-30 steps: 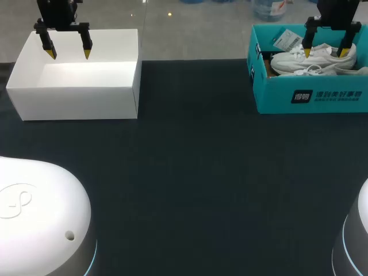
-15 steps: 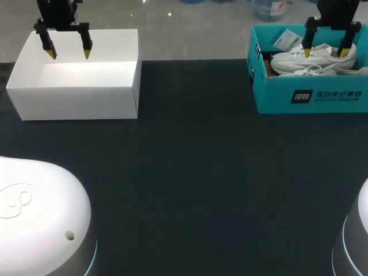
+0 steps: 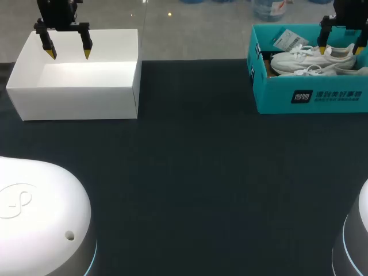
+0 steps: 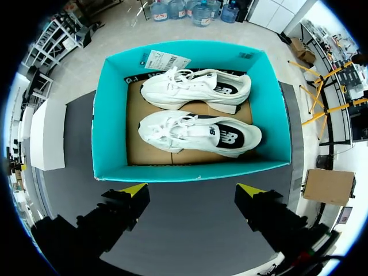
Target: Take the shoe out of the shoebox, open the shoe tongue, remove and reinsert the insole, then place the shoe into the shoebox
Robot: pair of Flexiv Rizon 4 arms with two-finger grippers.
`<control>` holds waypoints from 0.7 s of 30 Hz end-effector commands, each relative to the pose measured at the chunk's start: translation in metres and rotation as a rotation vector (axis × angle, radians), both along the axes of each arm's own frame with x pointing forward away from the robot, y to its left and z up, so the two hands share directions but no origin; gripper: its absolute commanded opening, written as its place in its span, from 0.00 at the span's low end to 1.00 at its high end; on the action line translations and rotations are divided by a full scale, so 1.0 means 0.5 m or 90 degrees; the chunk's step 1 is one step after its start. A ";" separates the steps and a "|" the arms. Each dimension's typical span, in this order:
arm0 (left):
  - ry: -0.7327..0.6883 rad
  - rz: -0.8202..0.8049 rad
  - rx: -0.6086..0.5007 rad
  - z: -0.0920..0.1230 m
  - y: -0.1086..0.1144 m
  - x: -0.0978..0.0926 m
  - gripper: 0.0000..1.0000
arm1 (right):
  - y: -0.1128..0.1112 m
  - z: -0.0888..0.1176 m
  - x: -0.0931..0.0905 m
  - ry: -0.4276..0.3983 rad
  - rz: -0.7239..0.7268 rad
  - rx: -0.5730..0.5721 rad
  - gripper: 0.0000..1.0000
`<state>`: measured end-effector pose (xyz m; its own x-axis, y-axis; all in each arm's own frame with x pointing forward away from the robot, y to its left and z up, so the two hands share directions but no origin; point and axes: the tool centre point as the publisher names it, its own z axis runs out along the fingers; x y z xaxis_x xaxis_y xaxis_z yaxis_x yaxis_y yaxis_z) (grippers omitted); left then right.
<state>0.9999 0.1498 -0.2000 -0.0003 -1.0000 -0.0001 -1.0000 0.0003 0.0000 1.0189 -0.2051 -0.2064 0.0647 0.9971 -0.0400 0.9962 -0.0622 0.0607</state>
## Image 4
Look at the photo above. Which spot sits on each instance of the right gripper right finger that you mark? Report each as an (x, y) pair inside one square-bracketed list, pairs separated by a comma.
[(267, 212)]

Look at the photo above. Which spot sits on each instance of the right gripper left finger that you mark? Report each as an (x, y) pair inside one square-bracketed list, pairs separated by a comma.
[(120, 210)]

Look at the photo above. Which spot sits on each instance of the teal cardboard box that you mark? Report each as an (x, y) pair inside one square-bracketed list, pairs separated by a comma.
[(110, 120)]

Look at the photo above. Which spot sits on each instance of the white and black sneaker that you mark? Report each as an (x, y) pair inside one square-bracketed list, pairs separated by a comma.
[(172, 95), (175, 136)]

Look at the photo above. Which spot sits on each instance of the large white block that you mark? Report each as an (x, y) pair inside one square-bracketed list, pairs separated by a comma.
[(47, 135)]

